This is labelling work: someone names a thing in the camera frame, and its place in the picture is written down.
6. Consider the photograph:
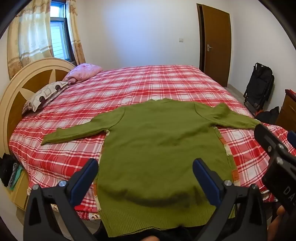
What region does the wide cream patterned curtain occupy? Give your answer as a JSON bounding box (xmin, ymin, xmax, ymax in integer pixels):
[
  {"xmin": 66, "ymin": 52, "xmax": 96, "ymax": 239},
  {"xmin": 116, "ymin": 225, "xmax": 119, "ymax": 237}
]
[{"xmin": 7, "ymin": 0, "xmax": 55, "ymax": 79}]

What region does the person's right hand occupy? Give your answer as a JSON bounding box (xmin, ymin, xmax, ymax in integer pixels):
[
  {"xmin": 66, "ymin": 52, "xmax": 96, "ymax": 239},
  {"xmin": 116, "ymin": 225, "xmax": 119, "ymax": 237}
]
[{"xmin": 267, "ymin": 205, "xmax": 287, "ymax": 232}]

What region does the wooden cabinet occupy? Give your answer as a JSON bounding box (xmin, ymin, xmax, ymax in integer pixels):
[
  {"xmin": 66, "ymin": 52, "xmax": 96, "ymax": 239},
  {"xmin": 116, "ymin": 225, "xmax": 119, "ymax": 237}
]
[{"xmin": 275, "ymin": 89, "xmax": 296, "ymax": 132}]

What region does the cream and brown wooden headboard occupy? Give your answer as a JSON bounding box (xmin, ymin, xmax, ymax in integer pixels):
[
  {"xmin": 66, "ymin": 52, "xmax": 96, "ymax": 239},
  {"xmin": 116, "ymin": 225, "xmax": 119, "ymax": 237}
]
[{"xmin": 0, "ymin": 58, "xmax": 77, "ymax": 158}]

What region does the narrow cream patterned curtain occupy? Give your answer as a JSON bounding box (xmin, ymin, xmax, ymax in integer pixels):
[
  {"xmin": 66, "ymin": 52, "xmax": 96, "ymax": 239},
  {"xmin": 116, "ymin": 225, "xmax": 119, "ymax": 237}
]
[{"xmin": 66, "ymin": 0, "xmax": 86, "ymax": 66}]

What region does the green sweater with striped front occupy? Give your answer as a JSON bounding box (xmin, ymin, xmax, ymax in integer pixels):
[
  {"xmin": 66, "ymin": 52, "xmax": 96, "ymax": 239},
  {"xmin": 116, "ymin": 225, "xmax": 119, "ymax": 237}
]
[{"xmin": 41, "ymin": 98, "xmax": 262, "ymax": 237}]

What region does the brown and white patterned pillow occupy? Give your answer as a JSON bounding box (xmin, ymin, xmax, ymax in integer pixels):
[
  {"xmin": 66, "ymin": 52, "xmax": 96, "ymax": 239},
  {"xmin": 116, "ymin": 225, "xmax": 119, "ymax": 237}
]
[{"xmin": 22, "ymin": 81, "xmax": 71, "ymax": 115}]

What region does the brown wooden door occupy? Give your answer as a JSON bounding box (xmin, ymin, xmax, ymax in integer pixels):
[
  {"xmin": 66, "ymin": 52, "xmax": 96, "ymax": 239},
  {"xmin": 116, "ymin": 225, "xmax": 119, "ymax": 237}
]
[{"xmin": 196, "ymin": 3, "xmax": 232, "ymax": 88}]

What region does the bed with red plaid sheet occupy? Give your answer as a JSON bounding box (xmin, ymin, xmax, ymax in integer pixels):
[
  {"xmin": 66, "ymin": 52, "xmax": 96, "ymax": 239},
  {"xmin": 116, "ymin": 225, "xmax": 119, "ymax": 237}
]
[{"xmin": 8, "ymin": 65, "xmax": 296, "ymax": 220}]

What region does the pile of dark clothes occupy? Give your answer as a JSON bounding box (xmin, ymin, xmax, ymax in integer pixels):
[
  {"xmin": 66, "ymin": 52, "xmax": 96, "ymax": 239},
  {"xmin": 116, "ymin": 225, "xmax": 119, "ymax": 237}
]
[{"xmin": 0, "ymin": 153, "xmax": 23, "ymax": 190}]

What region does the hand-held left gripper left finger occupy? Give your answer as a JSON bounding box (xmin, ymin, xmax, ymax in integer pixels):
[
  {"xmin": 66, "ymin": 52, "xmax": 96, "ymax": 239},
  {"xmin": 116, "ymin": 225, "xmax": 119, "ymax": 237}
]
[{"xmin": 23, "ymin": 158, "xmax": 99, "ymax": 241}]

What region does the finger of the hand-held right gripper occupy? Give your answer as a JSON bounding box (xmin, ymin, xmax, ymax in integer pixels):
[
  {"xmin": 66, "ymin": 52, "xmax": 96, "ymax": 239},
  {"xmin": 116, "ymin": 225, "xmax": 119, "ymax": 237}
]
[
  {"xmin": 288, "ymin": 131, "xmax": 296, "ymax": 149},
  {"xmin": 254, "ymin": 124, "xmax": 296, "ymax": 163}
]

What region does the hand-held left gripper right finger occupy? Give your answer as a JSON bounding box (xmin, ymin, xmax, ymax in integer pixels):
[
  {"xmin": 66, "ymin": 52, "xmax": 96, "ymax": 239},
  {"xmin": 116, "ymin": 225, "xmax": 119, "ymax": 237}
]
[{"xmin": 193, "ymin": 158, "xmax": 267, "ymax": 241}]

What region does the wooden nightstand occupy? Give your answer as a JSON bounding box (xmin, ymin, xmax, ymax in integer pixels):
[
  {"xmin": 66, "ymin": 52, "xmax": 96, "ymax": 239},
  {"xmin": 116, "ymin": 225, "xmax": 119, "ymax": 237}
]
[{"xmin": 11, "ymin": 167, "xmax": 30, "ymax": 211}]

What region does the black folded chair bag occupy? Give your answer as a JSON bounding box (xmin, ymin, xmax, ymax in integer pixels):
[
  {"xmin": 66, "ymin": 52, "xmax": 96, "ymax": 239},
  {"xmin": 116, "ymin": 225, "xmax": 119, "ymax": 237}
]
[{"xmin": 243, "ymin": 62, "xmax": 275, "ymax": 112}]

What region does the window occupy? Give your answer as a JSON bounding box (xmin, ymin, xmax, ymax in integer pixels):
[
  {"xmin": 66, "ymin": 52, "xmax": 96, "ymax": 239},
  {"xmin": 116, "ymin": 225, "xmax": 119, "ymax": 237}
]
[{"xmin": 50, "ymin": 0, "xmax": 77, "ymax": 63}]

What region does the pink pillow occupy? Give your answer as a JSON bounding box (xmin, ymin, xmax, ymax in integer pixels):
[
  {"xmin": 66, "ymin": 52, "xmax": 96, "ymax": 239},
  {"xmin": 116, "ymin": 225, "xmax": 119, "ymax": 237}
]
[{"xmin": 62, "ymin": 63, "xmax": 103, "ymax": 83}]

